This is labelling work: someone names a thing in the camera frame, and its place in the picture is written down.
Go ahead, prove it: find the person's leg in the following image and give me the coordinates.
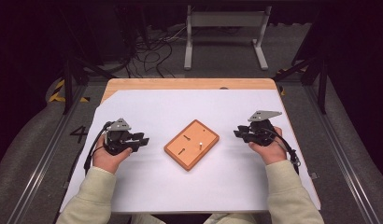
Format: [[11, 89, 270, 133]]
[[130, 213, 166, 224], [204, 212, 257, 224]]

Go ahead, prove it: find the person's right hand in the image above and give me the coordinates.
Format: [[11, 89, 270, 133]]
[[248, 126, 288, 166]]

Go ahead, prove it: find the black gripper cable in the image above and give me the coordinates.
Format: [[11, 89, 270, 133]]
[[83, 121, 113, 175], [267, 127, 303, 175]]

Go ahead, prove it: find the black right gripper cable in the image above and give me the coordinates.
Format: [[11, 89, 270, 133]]
[[267, 127, 303, 175]]

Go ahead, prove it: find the person's right leg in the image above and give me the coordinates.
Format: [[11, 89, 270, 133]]
[[204, 212, 257, 224]]

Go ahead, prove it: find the tangle of black floor cables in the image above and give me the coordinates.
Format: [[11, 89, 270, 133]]
[[118, 23, 188, 79]]

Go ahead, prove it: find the aluminium floor rail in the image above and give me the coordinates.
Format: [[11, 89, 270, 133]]
[[6, 83, 89, 224], [304, 83, 381, 224]]

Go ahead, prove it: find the white metal stand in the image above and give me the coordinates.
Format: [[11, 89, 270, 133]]
[[183, 5, 273, 72]]

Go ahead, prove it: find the person's left hand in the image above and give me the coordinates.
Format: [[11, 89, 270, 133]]
[[92, 135, 134, 175]]

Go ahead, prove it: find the wooden picture frame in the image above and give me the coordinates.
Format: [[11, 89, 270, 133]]
[[163, 119, 220, 173]]

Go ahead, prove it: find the white table sheet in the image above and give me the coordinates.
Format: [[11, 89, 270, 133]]
[[59, 89, 322, 215]]

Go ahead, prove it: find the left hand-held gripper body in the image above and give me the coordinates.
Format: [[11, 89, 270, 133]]
[[104, 118, 134, 156]]

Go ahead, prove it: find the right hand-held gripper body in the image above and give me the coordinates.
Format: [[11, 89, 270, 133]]
[[247, 110, 283, 147]]

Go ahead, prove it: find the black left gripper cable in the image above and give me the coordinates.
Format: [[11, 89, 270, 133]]
[[83, 121, 113, 175]]

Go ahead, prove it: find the black metal stand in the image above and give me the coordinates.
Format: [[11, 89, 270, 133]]
[[56, 8, 117, 115], [272, 31, 330, 115]]

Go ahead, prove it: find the person's left leg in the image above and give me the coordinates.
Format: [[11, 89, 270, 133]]
[[130, 213, 166, 224]]

